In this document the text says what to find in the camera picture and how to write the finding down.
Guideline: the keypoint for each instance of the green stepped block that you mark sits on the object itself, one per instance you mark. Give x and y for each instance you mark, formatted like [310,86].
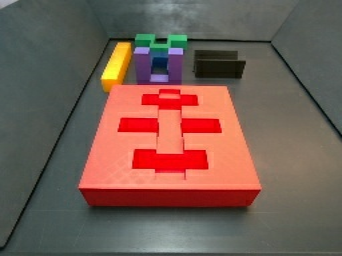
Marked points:
[147,40]

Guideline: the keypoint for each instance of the yellow long block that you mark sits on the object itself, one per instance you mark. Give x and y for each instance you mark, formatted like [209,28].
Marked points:
[116,66]

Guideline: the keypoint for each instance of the red puzzle board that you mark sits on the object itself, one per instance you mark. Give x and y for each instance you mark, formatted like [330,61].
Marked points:
[169,149]

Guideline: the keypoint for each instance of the black angled bracket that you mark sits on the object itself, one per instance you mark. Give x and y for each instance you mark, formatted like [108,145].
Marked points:
[217,64]

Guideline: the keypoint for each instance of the purple U-shaped block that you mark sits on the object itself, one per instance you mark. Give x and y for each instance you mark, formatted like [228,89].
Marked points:
[157,67]

